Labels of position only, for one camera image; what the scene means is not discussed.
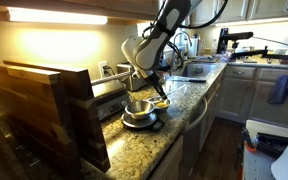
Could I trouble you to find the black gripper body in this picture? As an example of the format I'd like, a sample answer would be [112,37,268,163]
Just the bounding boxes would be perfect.
[137,68,162,91]

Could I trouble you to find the shallow steel bowl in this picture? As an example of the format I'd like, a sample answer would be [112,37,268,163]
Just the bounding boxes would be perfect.
[147,95,172,114]

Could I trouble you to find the deep steel bowl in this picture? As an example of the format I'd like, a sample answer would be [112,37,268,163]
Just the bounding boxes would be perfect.
[124,99,156,121]

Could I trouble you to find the yellow grainy food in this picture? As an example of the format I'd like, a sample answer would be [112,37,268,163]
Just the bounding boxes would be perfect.
[154,101,169,110]

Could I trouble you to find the steel toaster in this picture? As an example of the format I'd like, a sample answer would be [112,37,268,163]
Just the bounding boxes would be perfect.
[116,63,150,92]

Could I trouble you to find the black kitchen scale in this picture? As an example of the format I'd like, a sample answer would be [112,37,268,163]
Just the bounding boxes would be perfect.
[120,112,166,132]

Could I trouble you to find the steel sink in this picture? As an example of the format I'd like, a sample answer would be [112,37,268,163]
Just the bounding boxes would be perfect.
[170,61,220,83]

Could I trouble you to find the steel panini press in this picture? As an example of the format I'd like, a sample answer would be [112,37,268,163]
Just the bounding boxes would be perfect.
[91,70,132,122]

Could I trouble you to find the grey dish mat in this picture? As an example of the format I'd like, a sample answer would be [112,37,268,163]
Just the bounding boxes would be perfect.
[192,55,221,64]

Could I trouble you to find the white jug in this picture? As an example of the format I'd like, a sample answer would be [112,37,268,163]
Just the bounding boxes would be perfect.
[187,35,200,60]

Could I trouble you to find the chrome faucet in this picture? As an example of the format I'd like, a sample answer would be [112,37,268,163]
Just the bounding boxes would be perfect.
[173,30,194,63]

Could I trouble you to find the clear bottle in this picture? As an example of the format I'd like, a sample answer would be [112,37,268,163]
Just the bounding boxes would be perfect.
[210,38,218,55]

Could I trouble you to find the wooden base cabinet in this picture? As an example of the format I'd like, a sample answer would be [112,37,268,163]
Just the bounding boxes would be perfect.
[147,133,185,180]

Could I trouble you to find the thick end-grain cutting board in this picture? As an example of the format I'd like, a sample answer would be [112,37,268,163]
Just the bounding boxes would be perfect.
[3,59,112,174]

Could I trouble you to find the grey lower cabinets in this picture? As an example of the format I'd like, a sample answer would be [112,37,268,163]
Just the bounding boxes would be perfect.
[217,64,288,129]

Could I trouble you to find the grey cabinets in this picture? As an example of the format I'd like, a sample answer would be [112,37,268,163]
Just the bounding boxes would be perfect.
[197,0,288,24]
[217,64,288,129]

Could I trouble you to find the wooden upper cabinet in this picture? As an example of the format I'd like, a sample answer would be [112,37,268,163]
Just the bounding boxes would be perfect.
[0,0,160,25]

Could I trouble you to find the warm under-cabinet light bar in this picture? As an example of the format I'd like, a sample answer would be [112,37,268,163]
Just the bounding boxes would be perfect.
[6,6,109,26]

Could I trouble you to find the thin white light strip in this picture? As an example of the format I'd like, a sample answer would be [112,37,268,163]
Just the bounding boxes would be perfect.
[214,15,288,28]

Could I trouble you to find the white metal cart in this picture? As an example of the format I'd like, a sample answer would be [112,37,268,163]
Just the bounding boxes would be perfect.
[240,119,288,180]

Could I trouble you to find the black equipment bundle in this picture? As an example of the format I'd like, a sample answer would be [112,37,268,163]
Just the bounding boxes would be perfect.
[255,132,288,158]

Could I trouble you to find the light wooden cutting board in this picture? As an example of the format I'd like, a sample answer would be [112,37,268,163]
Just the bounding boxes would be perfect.
[0,63,82,180]

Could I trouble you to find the grey upper cabinets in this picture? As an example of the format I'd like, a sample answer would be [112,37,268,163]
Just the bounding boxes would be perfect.
[197,0,288,24]

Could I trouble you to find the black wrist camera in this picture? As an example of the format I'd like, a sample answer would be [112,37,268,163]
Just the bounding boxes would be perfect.
[157,58,172,72]

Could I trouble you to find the black handled knife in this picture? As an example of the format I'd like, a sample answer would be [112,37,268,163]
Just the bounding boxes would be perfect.
[168,77,208,84]

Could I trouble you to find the black power plug cord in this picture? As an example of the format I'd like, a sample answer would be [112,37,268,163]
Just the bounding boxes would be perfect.
[102,65,117,78]

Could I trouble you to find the white wall outlet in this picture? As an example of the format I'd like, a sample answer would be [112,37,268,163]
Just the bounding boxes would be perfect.
[98,60,110,79]

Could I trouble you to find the stainless dishwasher with handle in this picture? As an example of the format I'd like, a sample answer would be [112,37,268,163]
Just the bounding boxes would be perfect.
[179,94,218,171]

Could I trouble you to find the black camera stand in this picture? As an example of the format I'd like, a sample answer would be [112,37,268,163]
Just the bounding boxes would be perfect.
[216,27,288,63]

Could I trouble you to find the orange handled tool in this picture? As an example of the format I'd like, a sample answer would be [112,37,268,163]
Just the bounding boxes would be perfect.
[240,128,257,154]

